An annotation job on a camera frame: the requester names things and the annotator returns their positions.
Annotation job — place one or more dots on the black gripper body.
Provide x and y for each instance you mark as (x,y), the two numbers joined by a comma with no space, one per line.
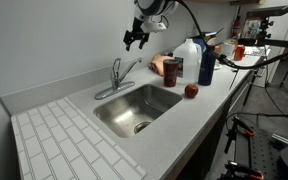
(139,28)

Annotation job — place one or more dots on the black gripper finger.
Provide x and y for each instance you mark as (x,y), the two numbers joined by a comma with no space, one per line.
(143,39)
(127,38)

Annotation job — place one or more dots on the chrome sink faucet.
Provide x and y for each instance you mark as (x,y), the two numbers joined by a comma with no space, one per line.
(117,81)

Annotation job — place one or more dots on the stainless steel sink basin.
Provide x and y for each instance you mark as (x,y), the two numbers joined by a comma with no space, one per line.
(134,111)

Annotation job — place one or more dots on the peach folded towel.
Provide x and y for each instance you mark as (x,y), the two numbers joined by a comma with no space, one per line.
(159,63)

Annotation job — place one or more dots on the clear plastic gallon jug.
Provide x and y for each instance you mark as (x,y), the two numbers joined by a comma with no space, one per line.
(189,60)

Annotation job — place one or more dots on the navy blue bottle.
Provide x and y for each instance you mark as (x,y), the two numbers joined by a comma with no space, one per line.
(206,66)

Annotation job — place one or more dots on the red apple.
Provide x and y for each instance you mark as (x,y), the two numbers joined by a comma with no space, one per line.
(191,91)

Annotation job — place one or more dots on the red fire extinguisher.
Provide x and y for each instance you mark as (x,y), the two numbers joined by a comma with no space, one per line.
(236,26)

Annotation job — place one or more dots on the red cup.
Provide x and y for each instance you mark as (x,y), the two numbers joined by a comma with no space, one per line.
(239,52)

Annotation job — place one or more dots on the framed picture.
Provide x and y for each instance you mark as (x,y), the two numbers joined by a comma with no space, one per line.
(251,26)

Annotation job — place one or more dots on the white paper stack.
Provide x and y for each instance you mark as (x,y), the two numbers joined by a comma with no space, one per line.
(257,50)

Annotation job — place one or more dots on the white brick pattern mat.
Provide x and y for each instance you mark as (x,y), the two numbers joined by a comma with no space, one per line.
(70,143)

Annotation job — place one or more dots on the orange black clamp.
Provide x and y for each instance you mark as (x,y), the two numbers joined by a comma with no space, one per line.
(244,170)
(240,128)

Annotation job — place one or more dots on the black perforated breadboard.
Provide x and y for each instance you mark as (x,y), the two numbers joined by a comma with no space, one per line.
(264,155)

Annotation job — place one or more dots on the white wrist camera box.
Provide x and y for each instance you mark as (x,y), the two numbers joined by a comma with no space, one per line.
(155,26)

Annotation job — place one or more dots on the black stereo camera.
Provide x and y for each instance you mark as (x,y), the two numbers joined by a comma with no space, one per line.
(270,11)

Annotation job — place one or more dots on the black camera stand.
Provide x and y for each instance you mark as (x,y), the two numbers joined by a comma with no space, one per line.
(277,43)

